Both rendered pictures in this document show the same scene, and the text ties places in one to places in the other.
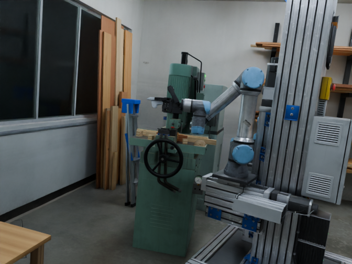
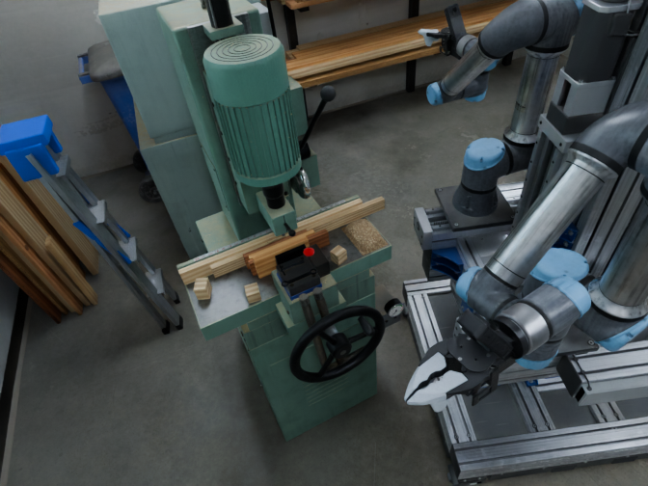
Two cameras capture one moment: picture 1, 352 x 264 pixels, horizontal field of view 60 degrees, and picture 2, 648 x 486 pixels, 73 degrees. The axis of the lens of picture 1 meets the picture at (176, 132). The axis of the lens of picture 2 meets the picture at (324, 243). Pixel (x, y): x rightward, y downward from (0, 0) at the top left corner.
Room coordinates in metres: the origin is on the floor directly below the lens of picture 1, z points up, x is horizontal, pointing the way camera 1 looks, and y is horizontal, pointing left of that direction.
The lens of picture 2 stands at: (1.55, 0.41, 1.85)
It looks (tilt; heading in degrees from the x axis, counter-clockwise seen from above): 45 degrees down; 330
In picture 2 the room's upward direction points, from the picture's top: 8 degrees counter-clockwise
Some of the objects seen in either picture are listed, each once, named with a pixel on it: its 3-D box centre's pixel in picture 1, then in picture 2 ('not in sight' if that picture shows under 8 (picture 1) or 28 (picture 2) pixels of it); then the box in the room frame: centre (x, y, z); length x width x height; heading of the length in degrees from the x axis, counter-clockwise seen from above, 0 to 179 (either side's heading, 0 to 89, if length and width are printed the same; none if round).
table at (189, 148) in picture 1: (167, 144); (295, 278); (2.34, 0.05, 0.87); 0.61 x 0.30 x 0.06; 81
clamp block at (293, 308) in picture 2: (166, 140); (305, 287); (2.26, 0.07, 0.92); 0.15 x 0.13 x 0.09; 81
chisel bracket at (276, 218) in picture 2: (175, 123); (277, 211); (2.47, 0.01, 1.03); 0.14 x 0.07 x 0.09; 171
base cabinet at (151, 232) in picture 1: (169, 198); (294, 321); (2.57, 0.00, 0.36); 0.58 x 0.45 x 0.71; 171
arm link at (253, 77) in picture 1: (246, 116); (643, 250); (1.70, -0.39, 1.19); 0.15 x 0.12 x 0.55; 176
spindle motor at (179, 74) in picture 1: (178, 84); (256, 114); (2.45, 0.02, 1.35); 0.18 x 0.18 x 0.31
